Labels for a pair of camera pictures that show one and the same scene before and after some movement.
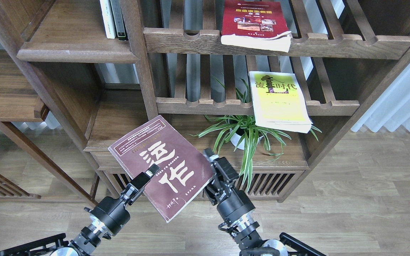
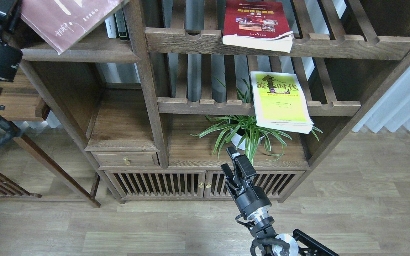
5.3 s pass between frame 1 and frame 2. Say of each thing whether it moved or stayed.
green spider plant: stayed
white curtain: stayed
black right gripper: moved
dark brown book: moved
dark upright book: stayed
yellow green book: stayed
